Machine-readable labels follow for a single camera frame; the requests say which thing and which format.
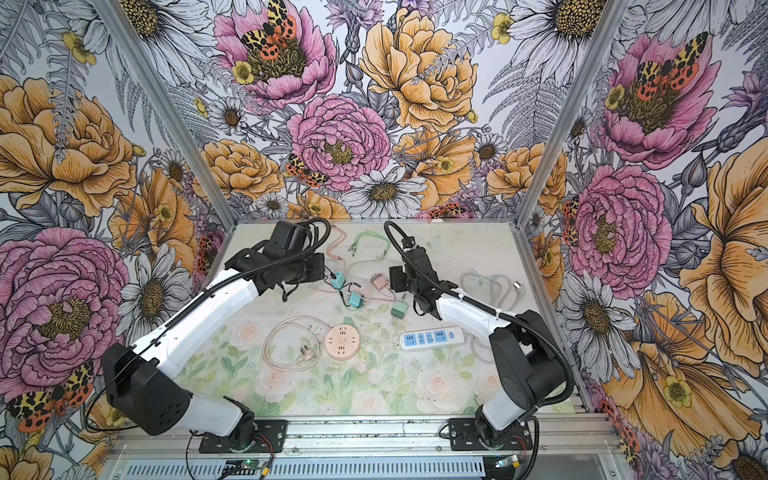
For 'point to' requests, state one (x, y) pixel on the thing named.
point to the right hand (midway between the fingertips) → (400, 277)
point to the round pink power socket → (342, 342)
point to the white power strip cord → (497, 286)
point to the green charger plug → (399, 308)
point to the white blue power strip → (432, 338)
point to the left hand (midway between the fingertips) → (321, 277)
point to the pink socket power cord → (307, 359)
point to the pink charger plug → (379, 280)
